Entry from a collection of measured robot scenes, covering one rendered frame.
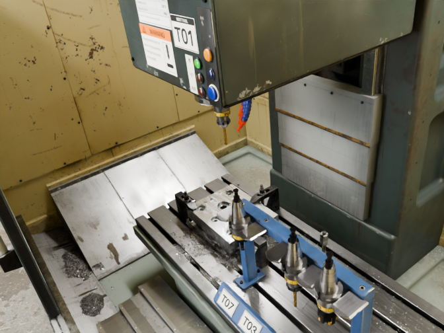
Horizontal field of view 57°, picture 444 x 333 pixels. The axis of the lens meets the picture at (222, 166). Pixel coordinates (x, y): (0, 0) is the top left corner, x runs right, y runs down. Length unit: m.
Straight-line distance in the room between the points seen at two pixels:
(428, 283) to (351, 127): 0.78
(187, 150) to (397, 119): 1.33
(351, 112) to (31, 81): 1.39
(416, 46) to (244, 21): 0.64
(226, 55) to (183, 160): 1.58
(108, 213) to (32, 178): 0.40
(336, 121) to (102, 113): 1.21
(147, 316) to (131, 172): 0.92
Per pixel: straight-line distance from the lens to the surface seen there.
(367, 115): 1.45
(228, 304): 1.35
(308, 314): 1.36
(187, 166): 2.34
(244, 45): 0.85
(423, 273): 1.95
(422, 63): 1.36
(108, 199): 2.21
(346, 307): 0.98
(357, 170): 1.57
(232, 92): 0.86
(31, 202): 2.28
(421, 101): 1.41
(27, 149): 2.16
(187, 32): 0.89
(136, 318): 1.67
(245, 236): 1.14
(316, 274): 1.03
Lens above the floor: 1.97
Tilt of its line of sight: 31 degrees down
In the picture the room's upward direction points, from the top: 7 degrees counter-clockwise
